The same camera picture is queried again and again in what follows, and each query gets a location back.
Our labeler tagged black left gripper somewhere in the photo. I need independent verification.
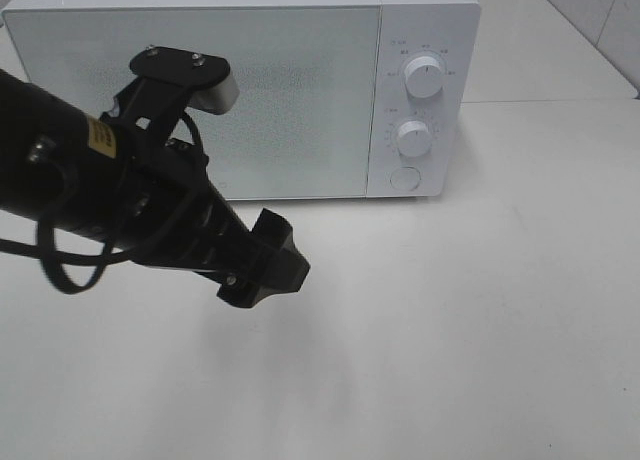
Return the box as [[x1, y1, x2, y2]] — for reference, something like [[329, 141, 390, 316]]
[[97, 74, 310, 309]]

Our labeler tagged white round door button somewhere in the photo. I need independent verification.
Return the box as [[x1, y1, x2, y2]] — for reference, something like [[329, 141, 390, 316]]
[[390, 167, 421, 192]]

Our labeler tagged white round knob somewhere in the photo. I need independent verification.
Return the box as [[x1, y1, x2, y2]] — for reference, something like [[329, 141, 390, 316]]
[[395, 120, 434, 158], [402, 52, 445, 99]]

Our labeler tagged white microwave door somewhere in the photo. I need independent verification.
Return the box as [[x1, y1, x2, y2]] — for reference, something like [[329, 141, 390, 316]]
[[6, 7, 379, 200]]

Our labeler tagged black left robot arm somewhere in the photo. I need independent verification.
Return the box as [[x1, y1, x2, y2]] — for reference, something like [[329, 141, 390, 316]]
[[1, 74, 310, 308]]

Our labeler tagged white microwave oven body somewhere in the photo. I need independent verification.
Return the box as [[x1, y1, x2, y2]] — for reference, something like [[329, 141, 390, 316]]
[[2, 0, 481, 198]]

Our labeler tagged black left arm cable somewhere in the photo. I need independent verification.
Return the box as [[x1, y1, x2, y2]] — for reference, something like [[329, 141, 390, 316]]
[[0, 109, 211, 295]]

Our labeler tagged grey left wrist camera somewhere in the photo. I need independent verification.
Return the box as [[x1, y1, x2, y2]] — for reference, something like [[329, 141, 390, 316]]
[[129, 46, 239, 115]]

